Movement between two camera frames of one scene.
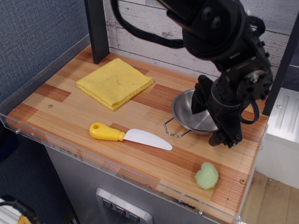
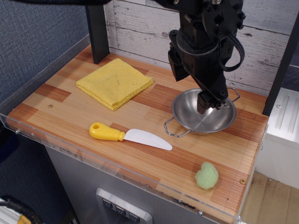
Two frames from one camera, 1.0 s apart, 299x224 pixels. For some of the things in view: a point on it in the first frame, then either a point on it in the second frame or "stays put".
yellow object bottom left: (24, 220) stays put
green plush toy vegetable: (208, 176) stays put
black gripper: (221, 97) → (206, 70)
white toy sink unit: (278, 153) stays put
